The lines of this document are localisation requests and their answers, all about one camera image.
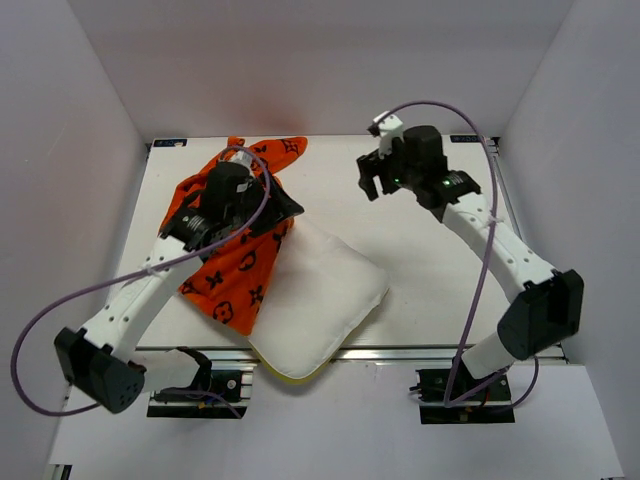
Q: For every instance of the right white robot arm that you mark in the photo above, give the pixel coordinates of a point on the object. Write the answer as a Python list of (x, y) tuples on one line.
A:
[(544, 303)]

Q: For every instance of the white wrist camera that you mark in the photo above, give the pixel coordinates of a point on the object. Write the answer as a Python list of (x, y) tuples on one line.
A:
[(242, 158), (386, 127)]

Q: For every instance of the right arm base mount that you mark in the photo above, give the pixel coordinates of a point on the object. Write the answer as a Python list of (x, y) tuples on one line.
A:
[(490, 405)]

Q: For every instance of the aluminium table rail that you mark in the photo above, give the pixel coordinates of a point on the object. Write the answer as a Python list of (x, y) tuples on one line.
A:
[(349, 353)]

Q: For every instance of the cream contoured pillow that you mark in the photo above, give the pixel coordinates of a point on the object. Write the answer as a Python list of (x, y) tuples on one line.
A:
[(321, 291)]

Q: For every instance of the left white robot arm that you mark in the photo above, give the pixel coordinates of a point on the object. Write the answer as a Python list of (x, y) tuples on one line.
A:
[(100, 358)]

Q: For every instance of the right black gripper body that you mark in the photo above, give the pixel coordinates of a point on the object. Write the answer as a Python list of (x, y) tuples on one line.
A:
[(395, 175)]

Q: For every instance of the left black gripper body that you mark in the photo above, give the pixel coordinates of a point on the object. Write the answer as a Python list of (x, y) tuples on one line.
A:
[(240, 215)]

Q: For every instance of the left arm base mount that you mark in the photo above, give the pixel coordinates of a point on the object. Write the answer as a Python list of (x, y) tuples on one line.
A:
[(221, 389)]

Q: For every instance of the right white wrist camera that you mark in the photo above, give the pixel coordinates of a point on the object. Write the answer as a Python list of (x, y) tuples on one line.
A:
[(386, 127)]

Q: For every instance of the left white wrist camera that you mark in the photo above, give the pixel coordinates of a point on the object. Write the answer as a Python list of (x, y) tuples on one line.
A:
[(242, 158)]

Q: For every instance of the orange patterned pillowcase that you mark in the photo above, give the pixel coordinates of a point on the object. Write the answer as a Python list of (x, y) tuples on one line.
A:
[(236, 270)]

